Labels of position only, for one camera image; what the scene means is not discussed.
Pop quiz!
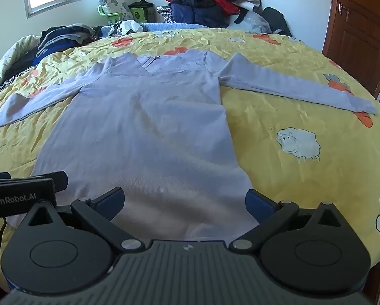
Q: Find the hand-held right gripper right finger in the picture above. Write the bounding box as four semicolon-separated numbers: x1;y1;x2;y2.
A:
230;190;352;252

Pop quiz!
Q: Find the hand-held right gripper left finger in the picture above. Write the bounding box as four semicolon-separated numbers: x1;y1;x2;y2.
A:
18;188;145;255

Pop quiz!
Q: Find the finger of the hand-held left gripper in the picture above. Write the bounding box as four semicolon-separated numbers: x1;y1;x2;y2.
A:
0;171;68;189
0;179;57;220

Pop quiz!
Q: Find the light purple sweater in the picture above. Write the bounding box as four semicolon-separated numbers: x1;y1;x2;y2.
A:
0;51;379;242

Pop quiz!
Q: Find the stack of folded clothes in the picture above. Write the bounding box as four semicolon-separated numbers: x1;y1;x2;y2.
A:
33;23;105;67

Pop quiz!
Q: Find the yellow printed quilt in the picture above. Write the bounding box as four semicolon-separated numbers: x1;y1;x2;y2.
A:
0;27;380;305

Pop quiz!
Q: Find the black white striped cloth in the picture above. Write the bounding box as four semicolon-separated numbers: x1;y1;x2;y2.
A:
0;69;23;103

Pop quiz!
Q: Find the white quilt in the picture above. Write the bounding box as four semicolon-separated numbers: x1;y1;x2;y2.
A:
0;35;42;100

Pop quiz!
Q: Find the crumpled white cloth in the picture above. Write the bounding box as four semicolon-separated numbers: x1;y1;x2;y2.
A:
109;20;145;37

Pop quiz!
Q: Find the clear plastic bag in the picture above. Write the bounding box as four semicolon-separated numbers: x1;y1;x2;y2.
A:
227;9;273;34

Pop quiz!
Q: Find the green plastic chair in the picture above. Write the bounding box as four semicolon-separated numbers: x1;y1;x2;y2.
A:
97;5;146;26

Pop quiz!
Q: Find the black backpack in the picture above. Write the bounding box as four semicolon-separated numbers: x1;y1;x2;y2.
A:
261;7;293;37

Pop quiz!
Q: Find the blue blanket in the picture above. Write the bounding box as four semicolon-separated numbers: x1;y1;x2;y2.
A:
99;22;204;39

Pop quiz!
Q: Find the grey patterned cushion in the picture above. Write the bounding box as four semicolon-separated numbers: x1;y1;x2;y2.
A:
96;0;134;23

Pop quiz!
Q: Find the dark bag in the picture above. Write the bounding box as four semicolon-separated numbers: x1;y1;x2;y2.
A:
128;0;155;11

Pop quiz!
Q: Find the black white checked cloth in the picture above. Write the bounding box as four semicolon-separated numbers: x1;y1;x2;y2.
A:
156;6;175;25

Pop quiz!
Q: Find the brown wooden door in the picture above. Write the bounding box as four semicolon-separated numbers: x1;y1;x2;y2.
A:
322;0;380;100

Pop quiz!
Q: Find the navy blue jacket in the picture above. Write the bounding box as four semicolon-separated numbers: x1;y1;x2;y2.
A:
169;0;232;28

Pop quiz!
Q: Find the black cable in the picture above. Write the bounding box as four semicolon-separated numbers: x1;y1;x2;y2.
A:
0;215;9;262

